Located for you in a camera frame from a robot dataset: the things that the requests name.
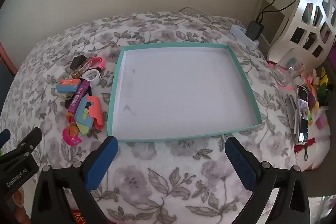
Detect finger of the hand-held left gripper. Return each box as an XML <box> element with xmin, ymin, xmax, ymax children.
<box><xmin>0</xmin><ymin>129</ymin><xmax>11</xmax><ymax>148</ymax></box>
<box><xmin>0</xmin><ymin>127</ymin><xmax>42</xmax><ymax>164</ymax></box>

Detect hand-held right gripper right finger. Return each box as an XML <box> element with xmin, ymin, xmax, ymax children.
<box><xmin>225</xmin><ymin>136</ymin><xmax>310</xmax><ymax>224</ymax></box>

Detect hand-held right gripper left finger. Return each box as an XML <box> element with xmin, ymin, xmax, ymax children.
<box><xmin>31</xmin><ymin>135</ymin><xmax>118</xmax><ymax>224</ymax></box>

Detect pink and brown toy figure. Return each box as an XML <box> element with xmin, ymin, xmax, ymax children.
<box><xmin>62</xmin><ymin>111</ymin><xmax>82</xmax><ymax>146</ymax></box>

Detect blue and orange toy gun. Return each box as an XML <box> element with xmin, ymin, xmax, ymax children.
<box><xmin>74</xmin><ymin>95</ymin><xmax>105</xmax><ymax>135</ymax></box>

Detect pink pencil lead case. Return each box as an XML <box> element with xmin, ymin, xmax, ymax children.
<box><xmin>69</xmin><ymin>80</ymin><xmax>91</xmax><ymax>113</ymax></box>

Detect orange and blue card toy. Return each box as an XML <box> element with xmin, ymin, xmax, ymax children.
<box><xmin>56</xmin><ymin>78</ymin><xmax>85</xmax><ymax>94</ymax></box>

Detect white smart watch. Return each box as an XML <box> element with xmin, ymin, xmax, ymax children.
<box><xmin>80</xmin><ymin>69</ymin><xmax>102</xmax><ymax>88</ymax></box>

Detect teal shallow cardboard box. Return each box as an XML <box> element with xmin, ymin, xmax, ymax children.
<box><xmin>107</xmin><ymin>42</ymin><xmax>263</xmax><ymax>143</ymax></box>

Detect gold patterned harmonica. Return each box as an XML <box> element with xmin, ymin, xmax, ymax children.
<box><xmin>71</xmin><ymin>57</ymin><xmax>93</xmax><ymax>79</ymax></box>

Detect black charger adapter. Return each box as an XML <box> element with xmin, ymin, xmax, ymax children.
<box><xmin>70</xmin><ymin>55</ymin><xmax>87</xmax><ymax>71</ymax></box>

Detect pink watch band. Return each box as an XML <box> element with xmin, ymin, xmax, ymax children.
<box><xmin>88</xmin><ymin>57</ymin><xmax>106</xmax><ymax>69</ymax></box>

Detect person's left hand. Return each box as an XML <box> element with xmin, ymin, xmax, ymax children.
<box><xmin>12</xmin><ymin>187</ymin><xmax>33</xmax><ymax>224</ymax></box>

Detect dark blue cabinet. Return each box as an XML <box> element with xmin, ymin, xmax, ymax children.
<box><xmin>0</xmin><ymin>56</ymin><xmax>16</xmax><ymax>114</ymax></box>

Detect floral fleece blanket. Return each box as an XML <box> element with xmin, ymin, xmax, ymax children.
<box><xmin>0</xmin><ymin>11</ymin><xmax>331</xmax><ymax>224</ymax></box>

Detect silver metal object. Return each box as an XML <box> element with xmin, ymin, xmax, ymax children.
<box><xmin>285</xmin><ymin>95</ymin><xmax>298</xmax><ymax>135</ymax></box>

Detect smartphone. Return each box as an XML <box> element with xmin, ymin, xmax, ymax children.
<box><xmin>295</xmin><ymin>84</ymin><xmax>311</xmax><ymax>146</ymax></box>

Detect crocheted mat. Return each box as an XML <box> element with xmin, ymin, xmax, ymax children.
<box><xmin>268</xmin><ymin>61</ymin><xmax>331</xmax><ymax>172</ymax></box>

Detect red board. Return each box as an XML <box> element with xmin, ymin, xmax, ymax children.
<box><xmin>0</xmin><ymin>42</ymin><xmax>19</xmax><ymax>75</ymax></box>

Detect colourful plush flowers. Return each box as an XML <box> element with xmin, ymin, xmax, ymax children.
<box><xmin>304</xmin><ymin>67</ymin><xmax>331</xmax><ymax>119</ymax></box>

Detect clear glass cup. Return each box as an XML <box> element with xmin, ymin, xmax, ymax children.
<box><xmin>273</xmin><ymin>61</ymin><xmax>306</xmax><ymax>86</ymax></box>

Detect white power strip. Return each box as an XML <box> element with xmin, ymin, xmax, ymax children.
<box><xmin>230</xmin><ymin>25</ymin><xmax>260</xmax><ymax>47</ymax></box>

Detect beige cable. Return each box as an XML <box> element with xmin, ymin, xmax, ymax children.
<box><xmin>181</xmin><ymin>6</ymin><xmax>206</xmax><ymax>15</ymax></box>

